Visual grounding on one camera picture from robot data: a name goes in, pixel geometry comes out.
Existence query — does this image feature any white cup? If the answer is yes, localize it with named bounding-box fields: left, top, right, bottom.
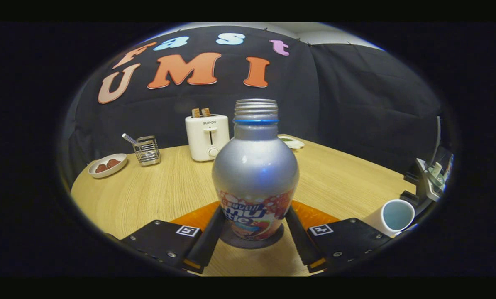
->
left=362, top=199, right=416, bottom=238

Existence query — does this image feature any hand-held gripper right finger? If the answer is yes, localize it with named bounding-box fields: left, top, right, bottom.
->
left=284, top=201, right=391, bottom=274

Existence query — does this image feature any silver juice bottle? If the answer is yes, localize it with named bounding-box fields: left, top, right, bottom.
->
left=212, top=98, right=300, bottom=240

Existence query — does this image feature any small white dish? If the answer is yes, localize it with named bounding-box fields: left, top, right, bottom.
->
left=278, top=135, right=305, bottom=150

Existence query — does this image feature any white toaster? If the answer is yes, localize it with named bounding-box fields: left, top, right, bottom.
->
left=185, top=114, right=230, bottom=162

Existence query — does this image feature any dark round coaster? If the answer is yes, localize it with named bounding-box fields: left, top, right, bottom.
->
left=219, top=224, right=285, bottom=250

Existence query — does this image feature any grey device on stand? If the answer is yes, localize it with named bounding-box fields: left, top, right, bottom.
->
left=416, top=154, right=454, bottom=203

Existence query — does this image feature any wire mesh holder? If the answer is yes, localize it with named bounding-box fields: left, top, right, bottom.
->
left=132, top=135, right=161, bottom=167

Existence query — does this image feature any wooden table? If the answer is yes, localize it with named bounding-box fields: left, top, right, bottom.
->
left=71, top=134, right=417, bottom=277

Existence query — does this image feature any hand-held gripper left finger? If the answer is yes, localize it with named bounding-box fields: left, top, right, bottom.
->
left=119, top=204, right=225, bottom=274

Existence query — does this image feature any white oval plate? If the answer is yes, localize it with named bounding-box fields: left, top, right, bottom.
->
left=88, top=153, right=128, bottom=179

